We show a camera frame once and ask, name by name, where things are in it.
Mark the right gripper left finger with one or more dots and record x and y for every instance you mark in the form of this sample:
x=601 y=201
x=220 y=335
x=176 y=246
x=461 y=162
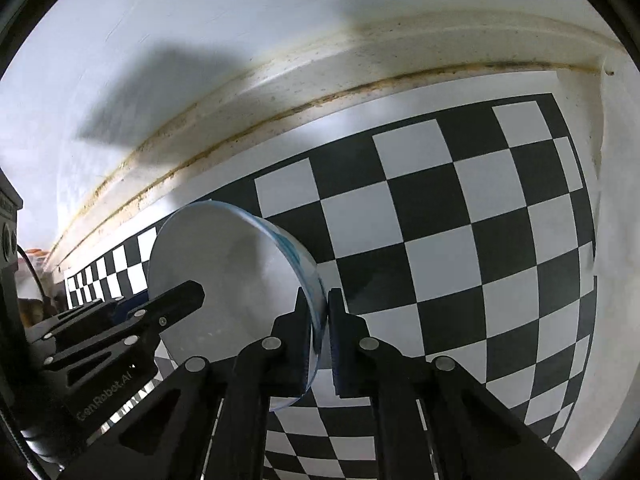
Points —
x=294 y=361

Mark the black white checkered mat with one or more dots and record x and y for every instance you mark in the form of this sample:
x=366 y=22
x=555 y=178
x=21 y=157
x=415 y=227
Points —
x=465 y=232

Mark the white bowl blue pattern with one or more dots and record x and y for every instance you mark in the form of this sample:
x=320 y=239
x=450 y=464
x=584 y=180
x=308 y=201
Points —
x=251 y=271

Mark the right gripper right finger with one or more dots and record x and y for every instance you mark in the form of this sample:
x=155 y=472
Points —
x=350 y=365

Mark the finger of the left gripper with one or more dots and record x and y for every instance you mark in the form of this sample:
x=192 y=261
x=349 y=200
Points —
x=169 y=308

